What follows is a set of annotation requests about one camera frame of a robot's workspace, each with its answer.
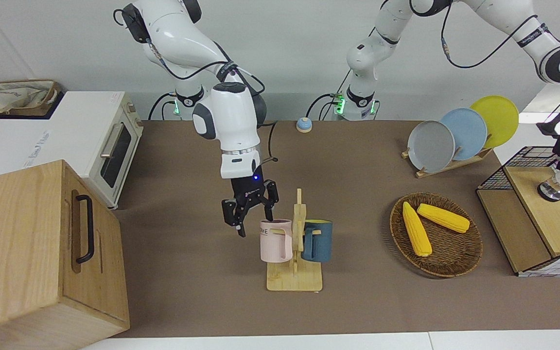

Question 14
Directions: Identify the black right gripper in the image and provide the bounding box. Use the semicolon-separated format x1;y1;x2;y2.
221;174;280;238

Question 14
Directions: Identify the pink mug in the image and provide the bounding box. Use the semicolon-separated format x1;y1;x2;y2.
260;219;293;263

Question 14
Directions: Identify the brown table mat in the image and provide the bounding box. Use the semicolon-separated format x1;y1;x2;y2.
112;120;560;338

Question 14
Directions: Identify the yellow plate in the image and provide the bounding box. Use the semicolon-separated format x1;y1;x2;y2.
470;95;519;149

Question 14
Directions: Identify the dark blue mug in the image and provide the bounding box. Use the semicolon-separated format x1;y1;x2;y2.
302;220;333;263

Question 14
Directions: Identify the wooden mug tree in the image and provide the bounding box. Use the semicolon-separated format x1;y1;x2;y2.
266;188;323;292

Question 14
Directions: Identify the light blue plate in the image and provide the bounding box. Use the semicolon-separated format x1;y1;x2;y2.
439;108;488;161

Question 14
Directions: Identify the wooden plate rack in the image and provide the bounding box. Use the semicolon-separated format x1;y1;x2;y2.
402;146;494;179

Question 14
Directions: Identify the yellow corn cob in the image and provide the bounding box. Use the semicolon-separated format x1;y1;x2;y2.
417;203;470;234
402;202;432;257

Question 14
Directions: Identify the grey plate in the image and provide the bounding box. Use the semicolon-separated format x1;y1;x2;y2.
407;121;455;173

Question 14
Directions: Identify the brown wicker basket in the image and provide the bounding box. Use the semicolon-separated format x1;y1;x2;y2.
390;192;483;279

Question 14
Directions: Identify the white toaster oven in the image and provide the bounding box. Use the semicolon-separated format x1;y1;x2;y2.
0;91;144;210

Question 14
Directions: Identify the wooden cabinet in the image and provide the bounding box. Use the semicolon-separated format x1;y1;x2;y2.
0;159;131;350

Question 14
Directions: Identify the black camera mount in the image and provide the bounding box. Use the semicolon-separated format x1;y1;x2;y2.
537;97;560;138

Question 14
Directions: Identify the wire mesh wooden shelf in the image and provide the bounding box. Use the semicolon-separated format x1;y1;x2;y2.
476;146;560;278

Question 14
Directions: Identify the black base power cable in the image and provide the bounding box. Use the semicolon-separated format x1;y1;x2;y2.
307;68;353;121
148;92;178;121

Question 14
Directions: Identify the black cabinet handle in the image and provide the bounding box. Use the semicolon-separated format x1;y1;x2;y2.
75;194;95;264

